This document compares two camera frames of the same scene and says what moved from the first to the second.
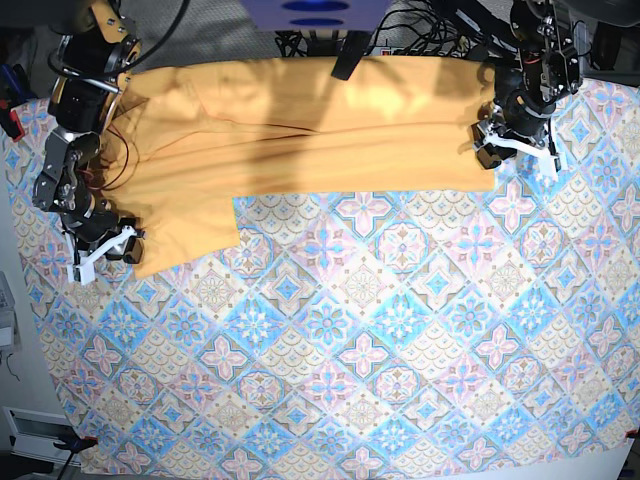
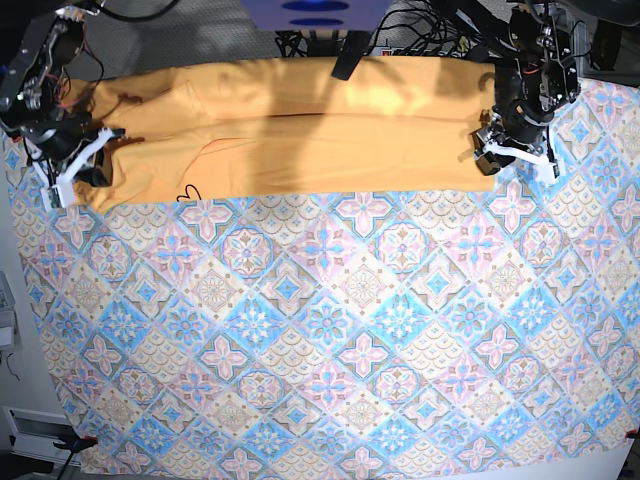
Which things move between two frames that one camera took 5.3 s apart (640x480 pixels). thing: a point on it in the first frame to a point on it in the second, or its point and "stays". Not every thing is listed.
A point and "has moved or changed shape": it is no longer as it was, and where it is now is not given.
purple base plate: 319,15 stays
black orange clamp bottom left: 76,443 stays
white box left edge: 9,324 stays
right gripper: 527,112 stays
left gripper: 91,221 to 61,135
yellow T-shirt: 187,139 has moved or changed shape
